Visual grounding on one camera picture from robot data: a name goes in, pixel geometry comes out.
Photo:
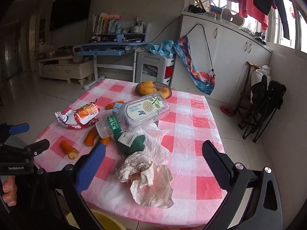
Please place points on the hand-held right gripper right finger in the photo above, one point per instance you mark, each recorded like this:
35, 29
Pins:
215, 165

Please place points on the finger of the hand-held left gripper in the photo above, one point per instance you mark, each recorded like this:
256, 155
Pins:
38, 146
19, 128

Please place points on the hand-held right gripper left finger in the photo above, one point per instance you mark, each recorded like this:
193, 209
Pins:
92, 167

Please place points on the green plush toy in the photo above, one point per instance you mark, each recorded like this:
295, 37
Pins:
134, 146

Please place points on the yellow plastic basin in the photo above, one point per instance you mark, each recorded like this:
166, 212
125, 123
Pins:
103, 218

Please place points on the orange snack packet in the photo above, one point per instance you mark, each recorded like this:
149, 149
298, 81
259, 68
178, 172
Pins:
81, 115

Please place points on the paper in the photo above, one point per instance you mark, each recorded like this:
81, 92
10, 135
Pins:
148, 184

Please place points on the clear plastic bag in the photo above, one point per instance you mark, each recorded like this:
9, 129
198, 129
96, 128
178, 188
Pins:
156, 148

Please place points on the blue drink carton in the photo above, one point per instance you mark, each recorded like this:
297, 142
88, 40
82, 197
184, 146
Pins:
118, 107

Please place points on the clear plastic bottle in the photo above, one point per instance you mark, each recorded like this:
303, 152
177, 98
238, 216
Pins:
144, 110

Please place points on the person's left hand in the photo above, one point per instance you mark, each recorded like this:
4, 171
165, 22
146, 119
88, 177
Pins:
10, 191

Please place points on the pink checked tablecloth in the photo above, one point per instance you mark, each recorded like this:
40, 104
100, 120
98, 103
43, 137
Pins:
182, 129

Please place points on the red floor item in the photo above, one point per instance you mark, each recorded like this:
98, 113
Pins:
226, 111

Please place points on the cream television cabinet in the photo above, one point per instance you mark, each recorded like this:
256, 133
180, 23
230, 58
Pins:
64, 70

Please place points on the black folding chair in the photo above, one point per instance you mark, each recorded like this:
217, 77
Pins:
266, 100

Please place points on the crinkled plastic bag pile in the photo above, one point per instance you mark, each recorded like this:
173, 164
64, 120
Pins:
45, 50

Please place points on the yellow mango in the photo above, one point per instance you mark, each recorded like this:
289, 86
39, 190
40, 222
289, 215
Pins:
145, 90
164, 92
149, 83

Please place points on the wooden chair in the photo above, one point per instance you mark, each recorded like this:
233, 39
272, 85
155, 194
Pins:
248, 81

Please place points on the woven basket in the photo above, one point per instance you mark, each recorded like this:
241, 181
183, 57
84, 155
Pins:
161, 84

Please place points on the white sack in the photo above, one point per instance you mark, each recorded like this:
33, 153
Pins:
257, 75

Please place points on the colourful printed bag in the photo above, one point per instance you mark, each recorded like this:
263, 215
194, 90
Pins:
187, 57

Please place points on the white cabinet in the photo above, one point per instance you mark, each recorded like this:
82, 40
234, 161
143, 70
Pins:
230, 52

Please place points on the blue study desk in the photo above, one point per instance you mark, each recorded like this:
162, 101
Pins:
108, 45

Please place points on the white plastic stool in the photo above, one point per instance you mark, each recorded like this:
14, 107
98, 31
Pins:
153, 58

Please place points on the blue crumpled cloth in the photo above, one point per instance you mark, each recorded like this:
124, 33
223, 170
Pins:
165, 48

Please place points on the row of books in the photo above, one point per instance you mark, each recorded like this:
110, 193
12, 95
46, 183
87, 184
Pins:
100, 25

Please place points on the small blue box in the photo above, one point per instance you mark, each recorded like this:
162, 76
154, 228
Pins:
120, 38

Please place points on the black television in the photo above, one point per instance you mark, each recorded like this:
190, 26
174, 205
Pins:
72, 7

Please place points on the pair of shoes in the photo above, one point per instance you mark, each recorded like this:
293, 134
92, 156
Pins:
259, 37

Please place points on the white pen holder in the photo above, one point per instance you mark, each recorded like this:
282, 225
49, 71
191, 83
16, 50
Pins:
138, 28

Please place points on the pink plush toy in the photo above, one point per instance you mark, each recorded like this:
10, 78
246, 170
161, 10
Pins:
114, 16

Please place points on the pale round object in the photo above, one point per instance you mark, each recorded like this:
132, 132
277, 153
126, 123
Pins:
231, 16

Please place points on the black object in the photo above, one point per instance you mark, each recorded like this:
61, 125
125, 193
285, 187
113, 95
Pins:
195, 9

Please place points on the window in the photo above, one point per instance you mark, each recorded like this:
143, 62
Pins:
295, 28

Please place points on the red hanging clothing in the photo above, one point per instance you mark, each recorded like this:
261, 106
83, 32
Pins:
249, 2

